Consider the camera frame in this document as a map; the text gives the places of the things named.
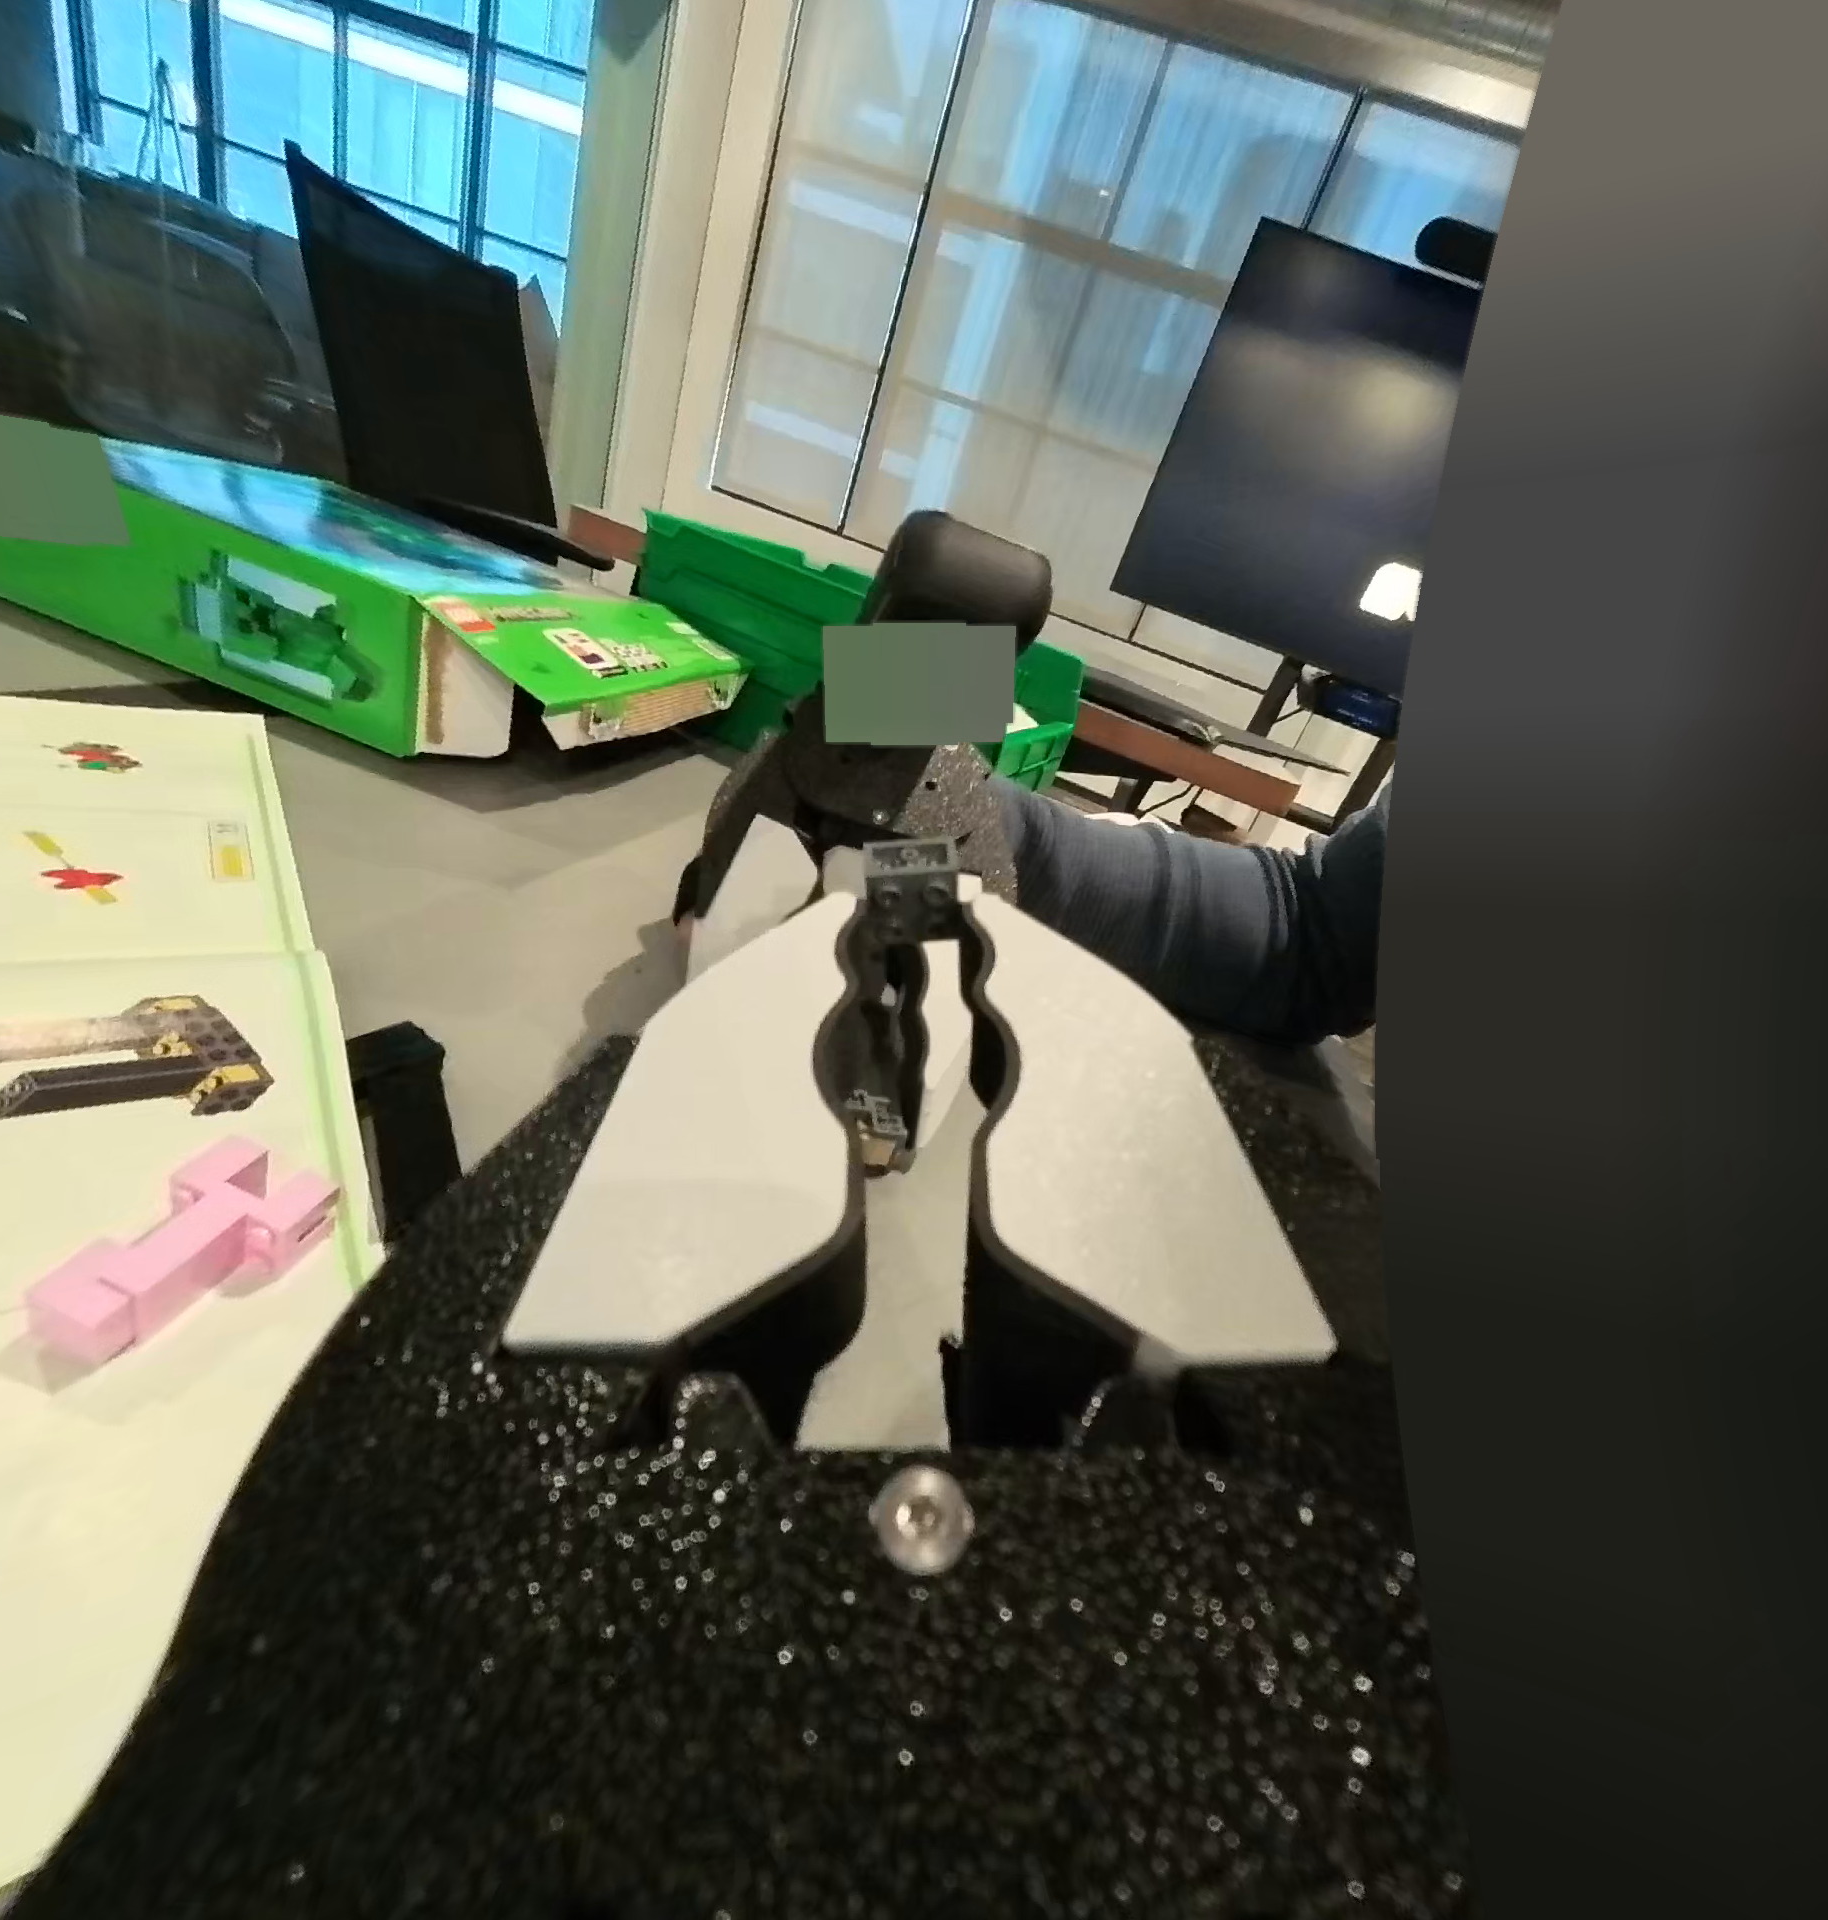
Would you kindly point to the dark sofa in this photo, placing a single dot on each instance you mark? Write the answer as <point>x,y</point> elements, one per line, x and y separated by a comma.
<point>119,301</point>

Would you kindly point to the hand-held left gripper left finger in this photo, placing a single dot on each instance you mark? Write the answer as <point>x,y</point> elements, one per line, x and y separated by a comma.
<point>704,1171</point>

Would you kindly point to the black office chair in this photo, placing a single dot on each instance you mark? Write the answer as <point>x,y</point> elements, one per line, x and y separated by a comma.
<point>419,377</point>

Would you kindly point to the small grey bracket brick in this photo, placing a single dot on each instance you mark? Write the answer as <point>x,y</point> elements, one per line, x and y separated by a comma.
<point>910,887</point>

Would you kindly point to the black webcam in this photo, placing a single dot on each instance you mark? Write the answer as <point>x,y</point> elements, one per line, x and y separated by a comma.
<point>1454,243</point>

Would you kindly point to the large dark monitor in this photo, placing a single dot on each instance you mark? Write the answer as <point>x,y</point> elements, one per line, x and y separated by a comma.
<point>1273,452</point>

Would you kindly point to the green plastic bin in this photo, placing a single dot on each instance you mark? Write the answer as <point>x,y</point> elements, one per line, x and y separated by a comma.
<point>719,602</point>

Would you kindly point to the green toy set box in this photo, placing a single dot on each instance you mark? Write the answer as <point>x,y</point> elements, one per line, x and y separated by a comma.
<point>328,602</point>

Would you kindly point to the thin tripod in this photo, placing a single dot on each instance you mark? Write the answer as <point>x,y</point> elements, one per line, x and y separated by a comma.
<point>167,127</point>

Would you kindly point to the large window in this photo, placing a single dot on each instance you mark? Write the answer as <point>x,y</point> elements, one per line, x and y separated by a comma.
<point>1004,226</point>
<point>403,122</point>

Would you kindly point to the chunky black brick piece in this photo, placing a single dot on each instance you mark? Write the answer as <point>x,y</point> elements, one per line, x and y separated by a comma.
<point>398,1047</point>

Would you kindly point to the grey and gold brick assembly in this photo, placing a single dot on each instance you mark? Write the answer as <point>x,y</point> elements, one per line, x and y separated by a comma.
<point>880,1132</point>

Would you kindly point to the low brown table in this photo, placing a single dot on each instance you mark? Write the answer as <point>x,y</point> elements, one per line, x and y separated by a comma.
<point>1154,751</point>

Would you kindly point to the black monitor stand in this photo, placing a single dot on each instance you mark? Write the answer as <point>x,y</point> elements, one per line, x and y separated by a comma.
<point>1289,691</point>

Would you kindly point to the grey desk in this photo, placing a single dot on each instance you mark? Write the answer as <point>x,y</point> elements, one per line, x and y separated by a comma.
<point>478,842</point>

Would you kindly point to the pink brick figure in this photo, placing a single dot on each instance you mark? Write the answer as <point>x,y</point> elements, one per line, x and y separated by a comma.
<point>164,1247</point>

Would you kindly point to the person's right forearm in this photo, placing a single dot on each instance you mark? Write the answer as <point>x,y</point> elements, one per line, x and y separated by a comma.
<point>1199,932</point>

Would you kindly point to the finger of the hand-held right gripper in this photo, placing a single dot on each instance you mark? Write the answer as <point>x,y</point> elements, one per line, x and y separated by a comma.
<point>748,902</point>

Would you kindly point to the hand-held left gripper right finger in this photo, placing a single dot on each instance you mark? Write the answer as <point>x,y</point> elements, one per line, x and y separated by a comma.
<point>1138,1187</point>

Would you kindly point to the brick instruction booklet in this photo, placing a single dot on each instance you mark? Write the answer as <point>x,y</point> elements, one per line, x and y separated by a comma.
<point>103,1501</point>

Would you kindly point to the long black brick plate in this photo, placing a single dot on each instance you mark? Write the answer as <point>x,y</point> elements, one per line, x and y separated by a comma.
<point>413,1156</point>

